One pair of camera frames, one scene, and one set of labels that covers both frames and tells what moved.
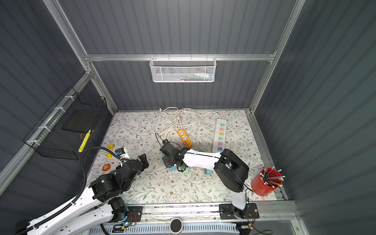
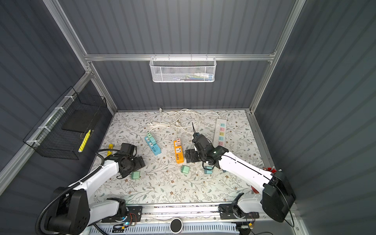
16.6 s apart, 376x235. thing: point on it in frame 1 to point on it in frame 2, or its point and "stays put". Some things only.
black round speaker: (176, 225) stays put
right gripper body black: (168, 161) to (195, 155)
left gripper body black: (145, 165) to (134, 164)
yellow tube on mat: (110, 147) stays put
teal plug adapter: (186, 170) stays put
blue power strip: (173, 168) to (154, 148)
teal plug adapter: (207, 171) stays put
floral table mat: (141, 132) stays put
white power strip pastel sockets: (220, 135) stays put
